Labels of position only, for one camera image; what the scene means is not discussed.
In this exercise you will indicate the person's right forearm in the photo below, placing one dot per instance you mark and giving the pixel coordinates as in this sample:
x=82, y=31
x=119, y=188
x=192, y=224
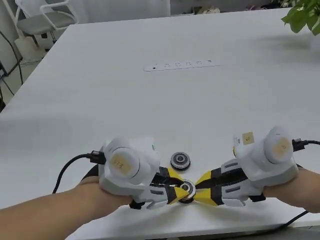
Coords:
x=295, y=192

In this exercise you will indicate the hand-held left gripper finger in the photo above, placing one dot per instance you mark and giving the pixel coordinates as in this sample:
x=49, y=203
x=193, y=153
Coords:
x=166, y=175
x=160, y=197

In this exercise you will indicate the person's left forearm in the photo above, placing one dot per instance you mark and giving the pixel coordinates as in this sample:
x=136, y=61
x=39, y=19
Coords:
x=62, y=210

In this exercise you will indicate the green plant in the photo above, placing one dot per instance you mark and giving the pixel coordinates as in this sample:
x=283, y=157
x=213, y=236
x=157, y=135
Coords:
x=303, y=15

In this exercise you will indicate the white box on floor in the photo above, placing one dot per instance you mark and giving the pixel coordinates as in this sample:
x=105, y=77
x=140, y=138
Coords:
x=27, y=48

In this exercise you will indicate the white power strip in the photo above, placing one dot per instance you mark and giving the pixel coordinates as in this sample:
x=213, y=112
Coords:
x=182, y=65

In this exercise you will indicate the white table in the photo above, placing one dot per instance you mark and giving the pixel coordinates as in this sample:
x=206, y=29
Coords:
x=160, y=105

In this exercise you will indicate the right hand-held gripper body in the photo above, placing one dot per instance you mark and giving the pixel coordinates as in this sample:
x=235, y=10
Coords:
x=255, y=160

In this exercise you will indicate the white office chair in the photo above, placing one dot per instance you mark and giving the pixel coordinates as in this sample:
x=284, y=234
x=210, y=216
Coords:
x=37, y=25

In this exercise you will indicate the metal wheel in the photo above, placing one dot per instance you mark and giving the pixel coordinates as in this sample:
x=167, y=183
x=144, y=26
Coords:
x=186, y=187
x=180, y=158

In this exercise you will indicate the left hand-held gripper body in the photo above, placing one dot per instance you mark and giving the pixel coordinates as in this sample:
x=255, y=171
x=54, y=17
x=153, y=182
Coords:
x=140, y=155

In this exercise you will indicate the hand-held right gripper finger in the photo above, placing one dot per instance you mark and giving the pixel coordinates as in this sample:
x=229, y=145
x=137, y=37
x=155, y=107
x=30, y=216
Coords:
x=225, y=176
x=232, y=197

